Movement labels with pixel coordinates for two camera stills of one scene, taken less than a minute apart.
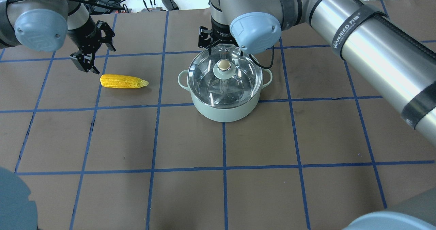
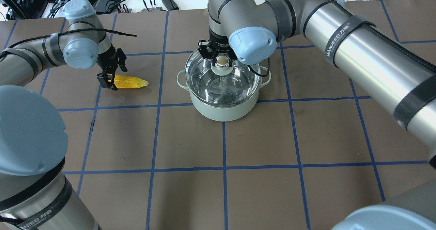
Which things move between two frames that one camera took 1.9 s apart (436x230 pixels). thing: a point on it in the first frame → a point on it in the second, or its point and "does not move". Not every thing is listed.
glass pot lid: (224, 79) does not move
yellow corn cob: (122, 81) does not move
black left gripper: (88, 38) → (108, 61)
